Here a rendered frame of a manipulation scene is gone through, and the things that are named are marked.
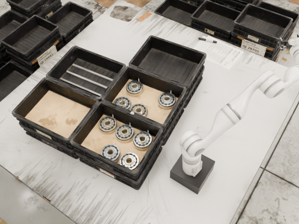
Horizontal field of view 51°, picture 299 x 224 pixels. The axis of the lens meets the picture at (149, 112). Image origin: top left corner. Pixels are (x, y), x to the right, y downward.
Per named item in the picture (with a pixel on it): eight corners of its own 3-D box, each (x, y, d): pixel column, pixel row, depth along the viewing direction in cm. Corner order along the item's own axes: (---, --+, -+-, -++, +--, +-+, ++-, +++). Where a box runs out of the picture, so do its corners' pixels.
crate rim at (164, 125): (187, 90, 181) (187, 87, 179) (163, 129, 167) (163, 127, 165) (127, 67, 193) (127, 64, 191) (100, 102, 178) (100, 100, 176)
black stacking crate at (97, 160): (163, 138, 174) (163, 128, 165) (137, 184, 160) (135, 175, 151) (103, 112, 186) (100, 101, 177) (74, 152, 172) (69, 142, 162)
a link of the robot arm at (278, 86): (312, 72, 142) (298, 59, 145) (279, 90, 128) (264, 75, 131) (299, 86, 149) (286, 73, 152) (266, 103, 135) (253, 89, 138)
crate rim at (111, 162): (163, 130, 167) (163, 127, 165) (136, 177, 152) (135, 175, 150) (100, 102, 178) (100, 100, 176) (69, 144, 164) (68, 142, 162)
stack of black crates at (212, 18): (238, 42, 310) (245, 13, 282) (224, 60, 297) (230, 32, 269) (202, 27, 324) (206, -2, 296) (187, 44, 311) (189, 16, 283)
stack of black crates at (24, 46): (50, 51, 313) (34, 14, 276) (72, 63, 302) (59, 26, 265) (19, 77, 295) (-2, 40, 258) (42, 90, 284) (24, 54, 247)
